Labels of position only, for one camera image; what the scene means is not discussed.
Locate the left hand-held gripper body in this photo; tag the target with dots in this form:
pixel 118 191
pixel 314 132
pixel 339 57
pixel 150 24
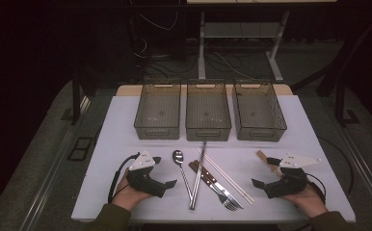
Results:
pixel 142 181

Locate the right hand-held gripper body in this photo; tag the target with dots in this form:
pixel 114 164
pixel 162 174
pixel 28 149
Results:
pixel 290 183

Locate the long metal spoon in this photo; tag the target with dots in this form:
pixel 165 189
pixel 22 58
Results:
pixel 177 156

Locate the white chopstick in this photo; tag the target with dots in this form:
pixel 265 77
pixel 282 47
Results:
pixel 229 177
pixel 226 179

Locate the translucent grey plastic bin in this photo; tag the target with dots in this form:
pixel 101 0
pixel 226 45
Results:
pixel 258 112
pixel 208 112
pixel 158 112

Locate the person's left hand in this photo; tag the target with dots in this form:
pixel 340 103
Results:
pixel 126 195

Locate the person's right hand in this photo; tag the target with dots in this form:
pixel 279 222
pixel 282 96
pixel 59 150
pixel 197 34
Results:
pixel 306 202

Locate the white table cover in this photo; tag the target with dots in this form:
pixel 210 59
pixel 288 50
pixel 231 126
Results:
pixel 119 128

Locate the black metal stand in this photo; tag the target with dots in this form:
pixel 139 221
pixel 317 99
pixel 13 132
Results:
pixel 340 99
pixel 75 102

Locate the black rectangular floor frame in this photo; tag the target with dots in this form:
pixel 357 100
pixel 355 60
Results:
pixel 79 148

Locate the metal floor rail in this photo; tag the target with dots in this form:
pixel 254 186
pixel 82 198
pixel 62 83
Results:
pixel 46 183
pixel 364 170

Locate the white metal desk frame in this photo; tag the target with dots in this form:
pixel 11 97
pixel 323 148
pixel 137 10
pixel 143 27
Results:
pixel 201 48

